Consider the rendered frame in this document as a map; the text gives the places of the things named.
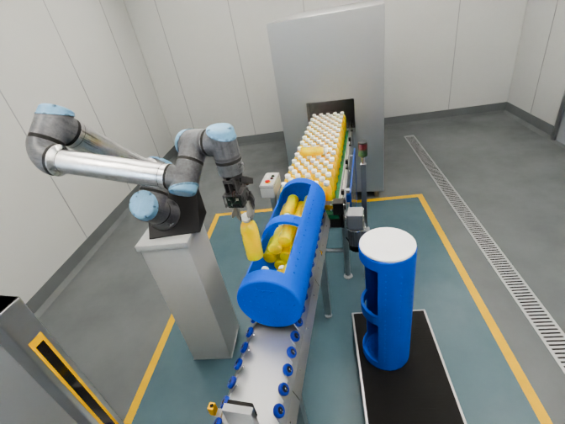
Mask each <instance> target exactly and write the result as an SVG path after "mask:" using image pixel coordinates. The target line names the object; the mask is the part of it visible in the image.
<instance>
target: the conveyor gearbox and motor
mask: <svg viewBox="0 0 565 424"><path fill-rule="evenodd" d="M345 222H346V229H347V230H348V238H347V237H346V239H347V240H348V241H349V248H350V250H351V251H353V252H359V249H358V245H359V241H360V239H361V237H362V236H363V235H364V234H365V233H366V232H368V231H370V228H369V227H366V224H365V223H364V208H363V207H351V208H348V209H347V212H346V215H345Z"/></svg>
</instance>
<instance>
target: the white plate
mask: <svg viewBox="0 0 565 424"><path fill-rule="evenodd" d="M359 247H360V249H361V251H362V253H363V254H364V255H366V256H367V257H369V258H371V259H372V260H375V261H378V262H402V261H404V260H406V259H408V258H410V257H411V256H413V255H414V253H415V251H416V247H417V246H416V241H415V239H414V237H412V235H410V234H409V233H407V232H406V231H402V230H400V229H396V228H391V227H381V228H376V229H373V230H370V231H368V232H366V233H365V234H364V235H363V236H362V237H361V239H360V241H359Z"/></svg>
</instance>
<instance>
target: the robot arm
mask: <svg viewBox="0 0 565 424"><path fill-rule="evenodd" d="M74 117H75V113H74V112H73V111H72V110H70V109H67V108H65V107H62V106H59V105H56V104H52V103H41V104H39V105H38V107H37V109H36V111H35V112H34V117H33V120H32V123H31V126H30V128H29V133H28V135H27V136H26V140H25V147H26V151H27V154H28V156H29V159H30V160H31V161H32V163H33V164H34V165H35V166H36V167H37V168H38V169H39V170H40V171H42V172H44V173H46V174H48V175H51V176H57V177H61V176H64V175H66V174H72V175H78V176H84V177H90V178H100V179H106V180H112V181H117V182H123V183H133V184H139V185H140V189H139V192H136V193H135V194H133V196H132V197H131V199H130V201H129V209H130V212H131V213H132V215H133V216H134V217H136V218H138V219H139V220H143V221H146V222H149V223H150V224H151V225H152V226H153V227H154V228H156V229H157V230H161V231H166V230H169V229H171V228H172V227H173V226H175V225H176V223H177V222H178V221H179V218H180V209H179V207H178V205H177V203H176V202H174V201H173V200H171V199H168V194H169V193H172V194H174V195H177V196H183V197H192V196H194V195H195V194H196V193H197V191H198V187H199V180H200V177H201V173H202V170H203V164H204V160H205V156H214V160H215V163H216V167H217V169H218V173H219V175H220V176H221V177H222V178H223V179H224V180H223V185H224V190H225V192H224V194H223V195H222V197H223V200H224V198H226V201H227V204H226V203H225V201H224V205H225V208H227V207H228V206H229V208H232V209H233V210H232V214H231V217H232V218H234V217H237V219H238V220H239V221H241V213H240V208H244V207H246V209H247V211H246V215H247V218H250V219H251V221H253V218H254V214H255V198H254V196H253V194H252V193H251V191H250V190H249V187H247V186H246V185H249V184H253V178H250V177H247V176H242V175H243V173H242V172H243V171H244V167H243V165H244V162H242V159H241V155H240V149H239V146H238V142H237V139H236V133H235V130H234V127H233V126H232V125H230V124H227V123H221V124H219V123H218V124H213V125H210V126H208V127H207V129H187V130H181V131H180V132H179V133H178V134H177V136H176V139H175V147H176V150H177V152H178V155H177V161H176V164H172V163H171V162H169V161H168V160H166V159H164V158H160V157H158V156H150V157H147V158H144V157H142V156H140V155H138V154H136V153H134V152H133V151H131V150H129V149H127V148H126V147H124V146H121V145H120V144H119V143H117V142H115V141H113V140H111V139H109V138H108V137H106V136H104V135H102V134H100V133H98V132H97V131H96V130H93V129H91V128H89V127H88V126H86V125H84V124H82V123H81V122H80V121H78V120H77V119H74ZM66 146H67V147H69V148H71V149H73V150H74V151H70V150H68V148H67V147H66Z"/></svg>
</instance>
